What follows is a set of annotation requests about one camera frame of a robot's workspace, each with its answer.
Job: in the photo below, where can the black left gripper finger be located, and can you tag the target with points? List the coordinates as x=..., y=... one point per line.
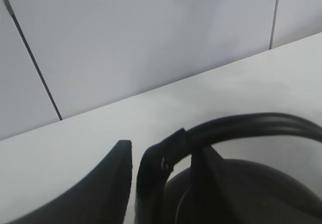
x=100, y=197

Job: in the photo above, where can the black round teapot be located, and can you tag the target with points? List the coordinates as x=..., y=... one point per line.
x=183, y=179

